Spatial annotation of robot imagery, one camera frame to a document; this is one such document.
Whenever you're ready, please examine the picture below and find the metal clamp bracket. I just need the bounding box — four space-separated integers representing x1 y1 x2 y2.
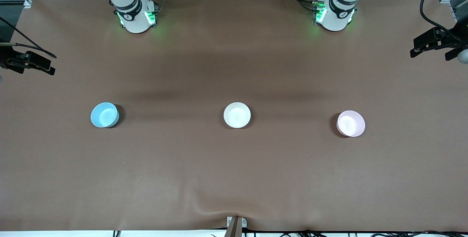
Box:
226 216 248 237

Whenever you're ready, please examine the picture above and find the white bowl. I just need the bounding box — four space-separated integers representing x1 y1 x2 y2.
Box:
223 102 252 129

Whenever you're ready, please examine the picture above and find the light blue bowl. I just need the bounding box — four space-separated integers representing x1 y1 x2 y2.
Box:
90 102 120 128

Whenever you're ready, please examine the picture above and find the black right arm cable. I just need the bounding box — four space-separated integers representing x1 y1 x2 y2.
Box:
0 17 58 59

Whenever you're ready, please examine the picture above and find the brown table mat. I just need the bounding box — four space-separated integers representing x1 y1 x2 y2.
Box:
0 0 468 232

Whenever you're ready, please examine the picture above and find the pink bowl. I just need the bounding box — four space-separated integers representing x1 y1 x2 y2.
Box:
336 110 366 138

